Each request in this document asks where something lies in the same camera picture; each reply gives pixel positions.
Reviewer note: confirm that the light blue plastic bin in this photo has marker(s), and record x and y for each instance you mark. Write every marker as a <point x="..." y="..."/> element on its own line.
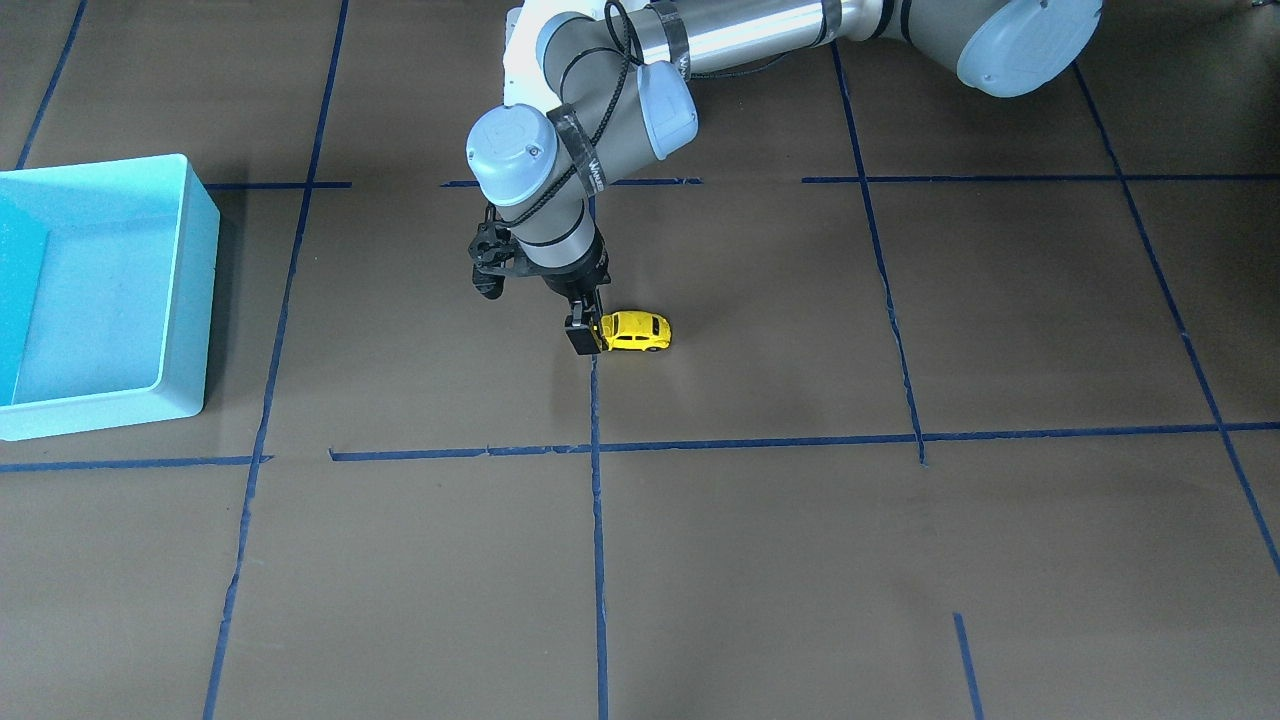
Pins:
<point x="108" y="277"/>

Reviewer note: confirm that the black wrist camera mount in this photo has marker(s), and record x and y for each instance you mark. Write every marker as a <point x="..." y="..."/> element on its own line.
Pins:
<point x="496" y="256"/>

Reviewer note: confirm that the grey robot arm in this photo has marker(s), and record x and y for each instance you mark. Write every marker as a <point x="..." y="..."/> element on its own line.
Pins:
<point x="595" y="90"/>

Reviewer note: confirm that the white pillar mount base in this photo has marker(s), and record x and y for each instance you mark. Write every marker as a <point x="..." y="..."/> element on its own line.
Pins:
<point x="523" y="79"/>

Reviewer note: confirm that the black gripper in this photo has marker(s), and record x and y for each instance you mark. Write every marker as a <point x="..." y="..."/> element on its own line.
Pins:
<point x="575" y="275"/>

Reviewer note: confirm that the yellow beetle toy car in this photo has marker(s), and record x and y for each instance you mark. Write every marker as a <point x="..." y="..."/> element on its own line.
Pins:
<point x="635" y="331"/>

